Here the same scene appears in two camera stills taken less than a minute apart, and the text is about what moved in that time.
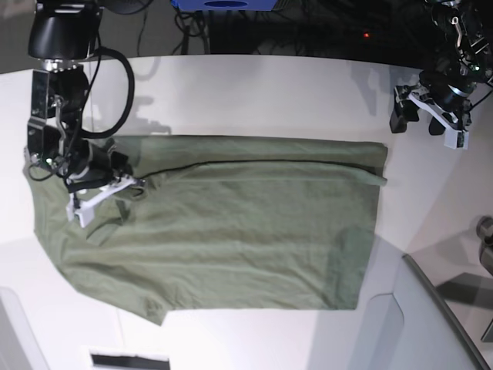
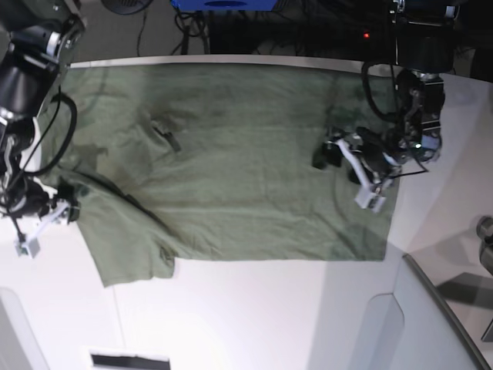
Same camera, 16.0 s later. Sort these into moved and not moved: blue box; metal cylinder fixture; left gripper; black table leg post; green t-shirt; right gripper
Moved: left gripper; right gripper; green t-shirt
Not moved: metal cylinder fixture; black table leg post; blue box
